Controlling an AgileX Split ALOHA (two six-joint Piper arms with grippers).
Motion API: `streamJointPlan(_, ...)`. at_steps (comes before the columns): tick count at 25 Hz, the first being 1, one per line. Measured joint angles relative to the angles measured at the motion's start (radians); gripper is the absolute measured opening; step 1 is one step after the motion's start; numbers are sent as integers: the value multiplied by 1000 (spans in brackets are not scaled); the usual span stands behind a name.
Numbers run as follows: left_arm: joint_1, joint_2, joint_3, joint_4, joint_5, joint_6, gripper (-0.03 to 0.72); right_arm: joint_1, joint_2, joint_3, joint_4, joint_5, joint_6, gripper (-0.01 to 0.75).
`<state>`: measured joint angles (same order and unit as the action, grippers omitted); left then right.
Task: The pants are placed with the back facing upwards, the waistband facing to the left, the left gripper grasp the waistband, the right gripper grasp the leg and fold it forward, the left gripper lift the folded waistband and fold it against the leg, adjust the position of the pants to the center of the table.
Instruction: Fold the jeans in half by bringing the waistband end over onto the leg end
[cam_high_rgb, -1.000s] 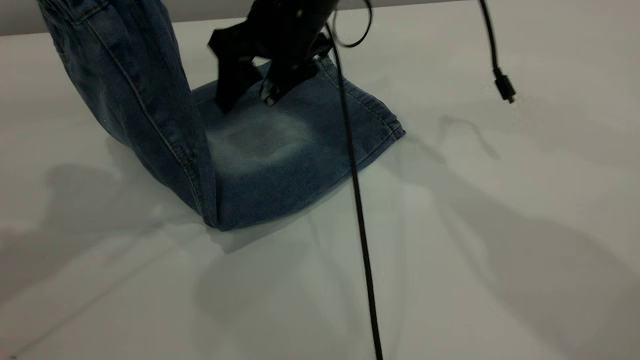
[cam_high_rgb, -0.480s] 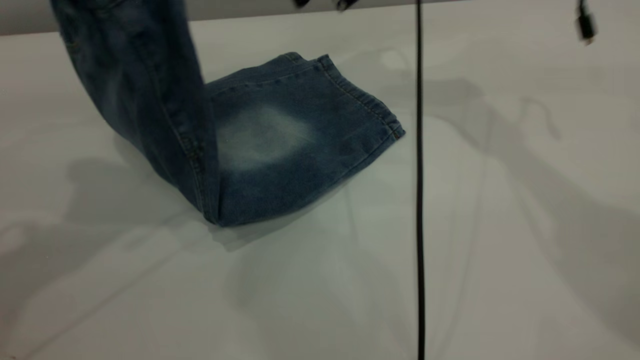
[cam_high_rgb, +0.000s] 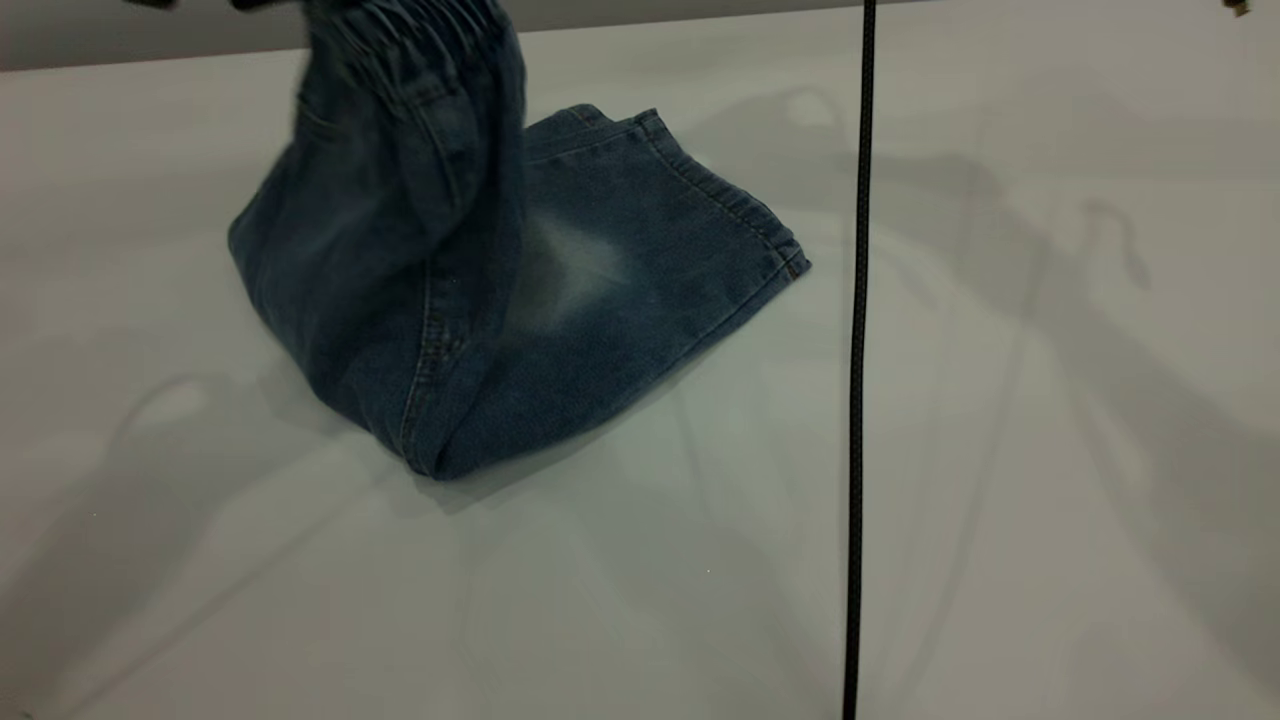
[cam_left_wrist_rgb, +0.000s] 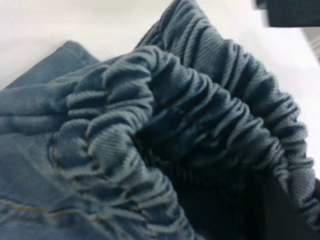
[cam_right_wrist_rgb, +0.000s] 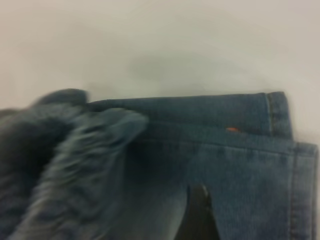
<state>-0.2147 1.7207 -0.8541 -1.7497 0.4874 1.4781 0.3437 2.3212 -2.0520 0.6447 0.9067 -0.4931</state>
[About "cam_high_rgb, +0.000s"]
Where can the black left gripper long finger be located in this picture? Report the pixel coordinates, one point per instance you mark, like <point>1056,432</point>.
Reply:
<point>268,5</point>

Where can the blue denim shorts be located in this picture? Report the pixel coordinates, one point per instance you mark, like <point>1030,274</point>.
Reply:
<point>450,300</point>

